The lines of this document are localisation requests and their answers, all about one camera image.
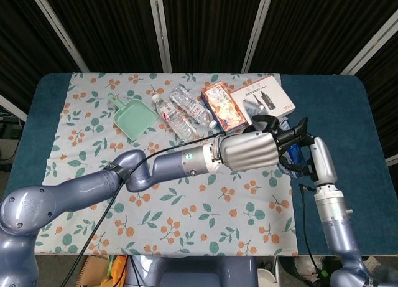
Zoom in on white plastic bucket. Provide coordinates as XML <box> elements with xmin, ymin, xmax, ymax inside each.
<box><xmin>257</xmin><ymin>268</ymin><xmax>280</xmax><ymax>287</ymax></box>

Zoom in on orange and blue snack box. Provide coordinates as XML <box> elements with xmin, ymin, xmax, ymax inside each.
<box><xmin>200</xmin><ymin>83</ymin><xmax>249</xmax><ymax>133</ymax></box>

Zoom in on white screen frame post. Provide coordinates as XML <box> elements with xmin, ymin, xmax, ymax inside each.
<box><xmin>241</xmin><ymin>0</ymin><xmax>274</xmax><ymax>73</ymax></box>
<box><xmin>29</xmin><ymin>0</ymin><xmax>91</xmax><ymax>73</ymax></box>
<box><xmin>150</xmin><ymin>0</ymin><xmax>174</xmax><ymax>73</ymax></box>
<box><xmin>340</xmin><ymin>16</ymin><xmax>398</xmax><ymax>76</ymax></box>

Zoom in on black arm cable strap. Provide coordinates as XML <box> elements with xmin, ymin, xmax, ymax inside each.
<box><xmin>106</xmin><ymin>163</ymin><xmax>129</xmax><ymax>182</ymax></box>

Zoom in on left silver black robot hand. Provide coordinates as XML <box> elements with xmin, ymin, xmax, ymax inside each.
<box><xmin>217</xmin><ymin>114</ymin><xmax>312</xmax><ymax>172</ymax></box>

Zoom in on white cardboard product box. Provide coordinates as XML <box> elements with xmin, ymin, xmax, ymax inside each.
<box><xmin>231</xmin><ymin>75</ymin><xmax>295</xmax><ymax>123</ymax></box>

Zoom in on mint green plastic dustpan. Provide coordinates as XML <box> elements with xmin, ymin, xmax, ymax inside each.
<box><xmin>108</xmin><ymin>93</ymin><xmax>159</xmax><ymax>141</ymax></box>

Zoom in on clear bottle with red label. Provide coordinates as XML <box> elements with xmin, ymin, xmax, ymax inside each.
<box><xmin>152</xmin><ymin>93</ymin><xmax>197</xmax><ymax>142</ymax></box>

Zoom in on clear ribbed water bottle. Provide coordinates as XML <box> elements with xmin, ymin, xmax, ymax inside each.
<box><xmin>170</xmin><ymin>86</ymin><xmax>218</xmax><ymax>129</ymax></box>

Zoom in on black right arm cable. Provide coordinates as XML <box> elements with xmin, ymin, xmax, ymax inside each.
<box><xmin>298</xmin><ymin>182</ymin><xmax>327</xmax><ymax>281</ymax></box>

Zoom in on yellow orange bag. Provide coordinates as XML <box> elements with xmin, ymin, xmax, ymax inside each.
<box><xmin>108</xmin><ymin>255</ymin><xmax>129</xmax><ymax>287</ymax></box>

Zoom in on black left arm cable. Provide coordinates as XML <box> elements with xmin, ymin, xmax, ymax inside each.
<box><xmin>62</xmin><ymin>136</ymin><xmax>221</xmax><ymax>287</ymax></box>

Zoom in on brown cardboard sheet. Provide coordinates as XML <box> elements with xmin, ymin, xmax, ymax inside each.
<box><xmin>77</xmin><ymin>255</ymin><xmax>109</xmax><ymax>287</ymax></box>

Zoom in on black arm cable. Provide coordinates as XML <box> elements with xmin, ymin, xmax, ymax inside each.
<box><xmin>298</xmin><ymin>182</ymin><xmax>327</xmax><ymax>281</ymax></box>
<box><xmin>62</xmin><ymin>136</ymin><xmax>221</xmax><ymax>287</ymax></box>

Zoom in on blue white toothpaste box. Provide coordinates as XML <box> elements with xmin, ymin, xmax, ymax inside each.
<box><xmin>277</xmin><ymin>118</ymin><xmax>307</xmax><ymax>178</ymax></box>

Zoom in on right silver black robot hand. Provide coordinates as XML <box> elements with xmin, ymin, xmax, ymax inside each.
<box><xmin>280</xmin><ymin>136</ymin><xmax>339</xmax><ymax>186</ymax></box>

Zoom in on blue-grey robot torso base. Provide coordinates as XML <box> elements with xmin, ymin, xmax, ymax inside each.
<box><xmin>126</xmin><ymin>255</ymin><xmax>259</xmax><ymax>287</ymax></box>

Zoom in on floral orange fruit tablecloth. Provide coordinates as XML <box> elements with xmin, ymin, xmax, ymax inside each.
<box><xmin>34</xmin><ymin>72</ymin><xmax>299</xmax><ymax>257</ymax></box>

